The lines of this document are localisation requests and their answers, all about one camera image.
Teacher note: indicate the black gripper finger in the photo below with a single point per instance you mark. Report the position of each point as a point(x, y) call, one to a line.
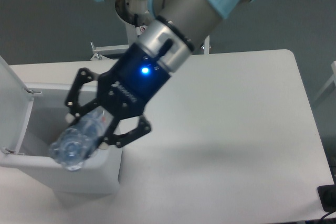
point(120, 140)
point(76, 110)

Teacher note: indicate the white furniture leg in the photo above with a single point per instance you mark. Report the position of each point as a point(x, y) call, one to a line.
point(326, 89)

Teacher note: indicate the white metal base frame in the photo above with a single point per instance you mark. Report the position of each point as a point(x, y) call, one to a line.
point(113, 52)

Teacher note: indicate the white trash can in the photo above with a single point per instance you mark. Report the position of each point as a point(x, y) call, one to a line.
point(32, 118)

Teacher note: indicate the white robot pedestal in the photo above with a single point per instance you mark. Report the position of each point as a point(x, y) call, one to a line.
point(135, 16)

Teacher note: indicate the black device at edge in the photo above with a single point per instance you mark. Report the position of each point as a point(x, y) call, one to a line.
point(327, 197)

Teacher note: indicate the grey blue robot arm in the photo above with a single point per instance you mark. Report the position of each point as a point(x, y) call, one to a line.
point(186, 24)

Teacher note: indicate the white trash can lid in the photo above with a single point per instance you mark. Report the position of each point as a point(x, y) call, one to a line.
point(16, 107)

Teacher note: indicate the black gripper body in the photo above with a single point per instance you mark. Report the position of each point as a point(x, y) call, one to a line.
point(132, 82)

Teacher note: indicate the clear plastic water bottle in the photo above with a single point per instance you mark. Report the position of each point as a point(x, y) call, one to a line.
point(78, 142)

